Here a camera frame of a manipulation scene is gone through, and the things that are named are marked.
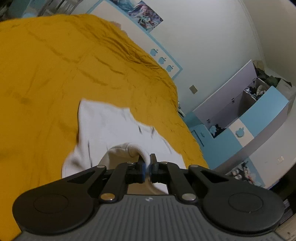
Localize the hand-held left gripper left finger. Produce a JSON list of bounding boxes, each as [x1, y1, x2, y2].
[[61, 155, 147, 202]]

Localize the mustard yellow quilted blanket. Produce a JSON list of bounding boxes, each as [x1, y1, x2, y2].
[[0, 13, 210, 235]]

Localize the blue figure wall poster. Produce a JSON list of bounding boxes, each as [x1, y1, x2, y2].
[[128, 1, 164, 32]]

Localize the light blue drawer cabinet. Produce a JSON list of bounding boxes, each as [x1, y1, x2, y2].
[[184, 111, 214, 171]]

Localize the white printed sweatshirt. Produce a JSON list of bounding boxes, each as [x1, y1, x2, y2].
[[61, 98, 188, 195]]

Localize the white and blue headboard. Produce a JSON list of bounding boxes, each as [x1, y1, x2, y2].
[[88, 0, 183, 80]]

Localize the teal wall poster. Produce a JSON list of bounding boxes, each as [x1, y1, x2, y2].
[[108, 0, 137, 12]]

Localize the white and blue wardrobe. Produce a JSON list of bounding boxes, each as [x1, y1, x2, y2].
[[193, 60, 296, 189]]

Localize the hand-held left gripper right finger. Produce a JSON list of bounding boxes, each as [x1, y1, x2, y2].
[[149, 153, 233, 202]]

